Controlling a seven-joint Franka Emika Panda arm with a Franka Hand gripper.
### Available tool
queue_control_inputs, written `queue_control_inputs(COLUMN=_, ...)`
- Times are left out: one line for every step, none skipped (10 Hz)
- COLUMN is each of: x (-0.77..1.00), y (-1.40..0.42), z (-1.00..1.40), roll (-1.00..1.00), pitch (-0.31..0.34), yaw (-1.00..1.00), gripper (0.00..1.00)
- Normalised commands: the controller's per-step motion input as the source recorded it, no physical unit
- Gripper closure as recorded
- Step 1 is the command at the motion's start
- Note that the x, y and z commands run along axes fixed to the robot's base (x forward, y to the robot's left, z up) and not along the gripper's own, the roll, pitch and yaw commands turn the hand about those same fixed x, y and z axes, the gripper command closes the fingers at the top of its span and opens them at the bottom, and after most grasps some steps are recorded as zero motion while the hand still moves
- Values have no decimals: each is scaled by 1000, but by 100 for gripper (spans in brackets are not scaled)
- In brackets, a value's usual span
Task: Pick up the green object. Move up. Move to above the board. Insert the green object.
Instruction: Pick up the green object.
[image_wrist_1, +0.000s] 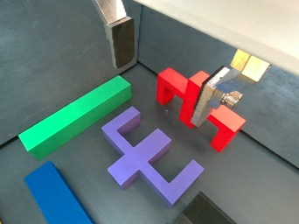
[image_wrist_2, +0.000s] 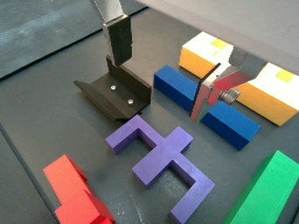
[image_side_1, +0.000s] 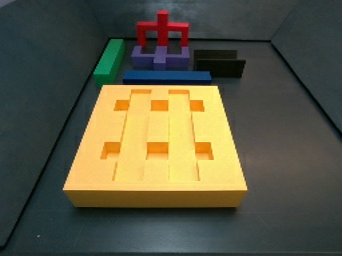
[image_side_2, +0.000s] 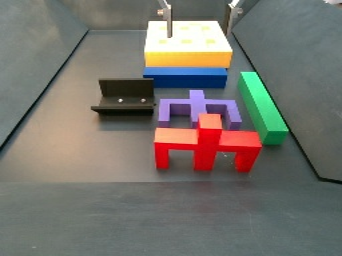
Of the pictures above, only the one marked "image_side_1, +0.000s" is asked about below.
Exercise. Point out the green long block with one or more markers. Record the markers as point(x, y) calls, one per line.
point(109, 65)

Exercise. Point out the yellow slotted board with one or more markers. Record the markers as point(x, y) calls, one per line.
point(157, 150)

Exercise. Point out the blue long block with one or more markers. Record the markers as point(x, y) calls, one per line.
point(166, 77)

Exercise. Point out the purple comb-shaped block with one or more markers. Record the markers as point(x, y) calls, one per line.
point(161, 60)

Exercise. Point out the red comb-shaped block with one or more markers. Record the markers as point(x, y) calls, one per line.
point(162, 26)

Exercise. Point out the black angle bracket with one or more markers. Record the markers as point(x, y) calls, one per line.
point(221, 62)

